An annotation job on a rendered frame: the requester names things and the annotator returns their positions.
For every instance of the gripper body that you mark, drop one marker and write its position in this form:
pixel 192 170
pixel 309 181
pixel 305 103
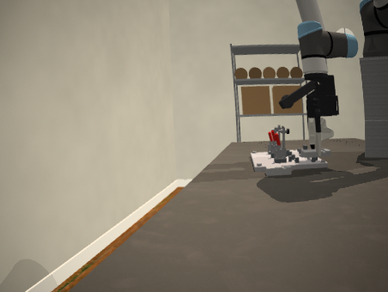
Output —
pixel 324 95

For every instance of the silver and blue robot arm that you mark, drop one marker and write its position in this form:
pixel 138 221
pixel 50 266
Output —
pixel 315 41

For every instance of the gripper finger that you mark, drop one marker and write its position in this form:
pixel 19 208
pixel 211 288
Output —
pixel 310 132
pixel 321 131

